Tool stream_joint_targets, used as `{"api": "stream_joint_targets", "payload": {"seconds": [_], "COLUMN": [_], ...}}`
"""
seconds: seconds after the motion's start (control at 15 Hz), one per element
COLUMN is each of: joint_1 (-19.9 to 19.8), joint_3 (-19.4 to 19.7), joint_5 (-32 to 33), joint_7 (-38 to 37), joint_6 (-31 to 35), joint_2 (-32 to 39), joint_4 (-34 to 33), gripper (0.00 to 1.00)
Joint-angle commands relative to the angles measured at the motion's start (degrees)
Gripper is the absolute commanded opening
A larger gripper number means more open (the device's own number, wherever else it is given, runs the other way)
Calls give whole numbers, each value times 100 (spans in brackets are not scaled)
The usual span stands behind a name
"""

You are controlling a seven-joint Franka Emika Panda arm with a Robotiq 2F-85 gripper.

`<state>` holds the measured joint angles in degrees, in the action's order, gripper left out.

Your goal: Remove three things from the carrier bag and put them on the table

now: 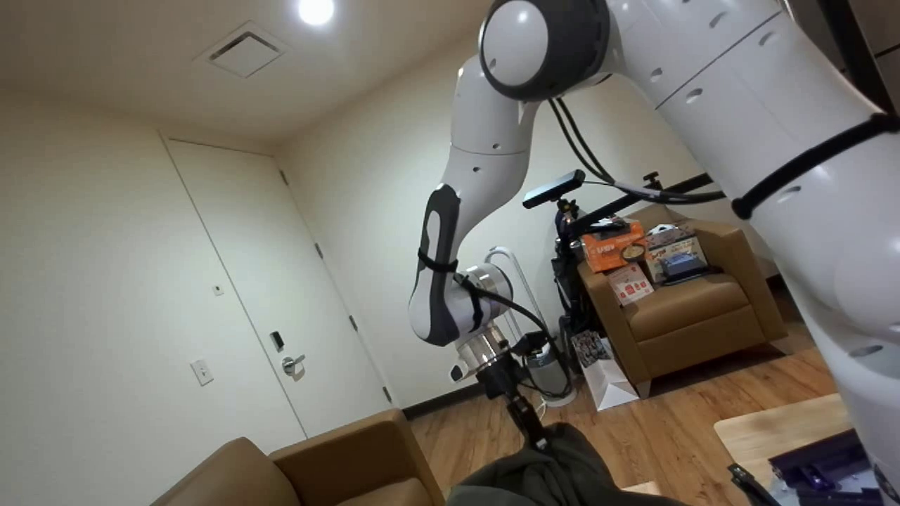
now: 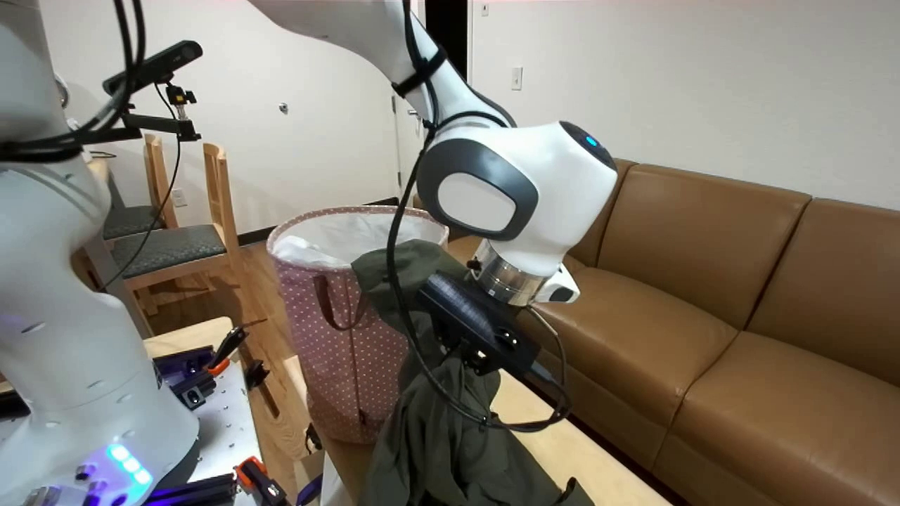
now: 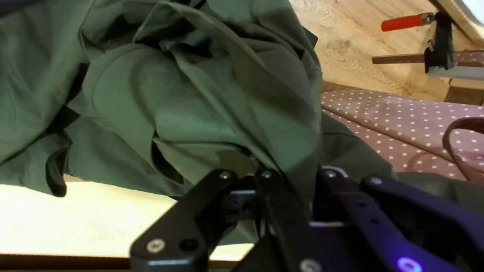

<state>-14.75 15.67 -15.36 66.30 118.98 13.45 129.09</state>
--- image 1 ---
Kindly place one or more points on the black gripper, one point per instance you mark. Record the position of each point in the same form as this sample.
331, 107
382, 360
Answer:
503, 380

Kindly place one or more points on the olive green cloth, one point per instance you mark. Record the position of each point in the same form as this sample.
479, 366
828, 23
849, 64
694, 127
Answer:
554, 473

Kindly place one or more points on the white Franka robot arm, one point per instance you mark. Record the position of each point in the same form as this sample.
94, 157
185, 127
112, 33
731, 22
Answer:
749, 114

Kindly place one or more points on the white paper bag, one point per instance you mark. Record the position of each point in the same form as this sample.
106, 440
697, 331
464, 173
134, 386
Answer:
607, 380

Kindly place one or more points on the white grey air purifier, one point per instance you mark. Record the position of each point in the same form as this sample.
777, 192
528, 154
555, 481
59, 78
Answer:
549, 366

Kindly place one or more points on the red white box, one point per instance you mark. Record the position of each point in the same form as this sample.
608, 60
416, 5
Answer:
631, 284

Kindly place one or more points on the brown leather sofa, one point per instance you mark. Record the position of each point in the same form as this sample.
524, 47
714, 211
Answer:
355, 469

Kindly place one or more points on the orange box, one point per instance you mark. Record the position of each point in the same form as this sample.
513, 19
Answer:
608, 251

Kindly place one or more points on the brown armchair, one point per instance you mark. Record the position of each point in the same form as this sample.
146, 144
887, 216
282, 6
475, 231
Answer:
694, 320

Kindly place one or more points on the grey printed box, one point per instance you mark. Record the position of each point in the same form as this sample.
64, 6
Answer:
677, 259

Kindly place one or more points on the black clamp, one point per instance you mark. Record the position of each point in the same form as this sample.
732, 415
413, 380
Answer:
749, 481

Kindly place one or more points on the door deadbolt lock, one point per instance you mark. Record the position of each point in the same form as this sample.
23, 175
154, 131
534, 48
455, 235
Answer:
278, 342

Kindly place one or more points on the black purple base board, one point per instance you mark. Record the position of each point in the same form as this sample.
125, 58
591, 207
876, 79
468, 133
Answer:
825, 469

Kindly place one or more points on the white door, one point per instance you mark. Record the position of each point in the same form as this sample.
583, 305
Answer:
254, 282

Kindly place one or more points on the round ceiling light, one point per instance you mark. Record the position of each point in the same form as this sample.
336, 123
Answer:
317, 9

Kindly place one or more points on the square ceiling vent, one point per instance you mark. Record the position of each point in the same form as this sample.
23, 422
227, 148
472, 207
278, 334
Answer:
244, 55

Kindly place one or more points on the black stereo camera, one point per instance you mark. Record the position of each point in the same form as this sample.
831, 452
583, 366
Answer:
554, 189

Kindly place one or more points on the white light switch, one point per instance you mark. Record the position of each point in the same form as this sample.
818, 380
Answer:
202, 373

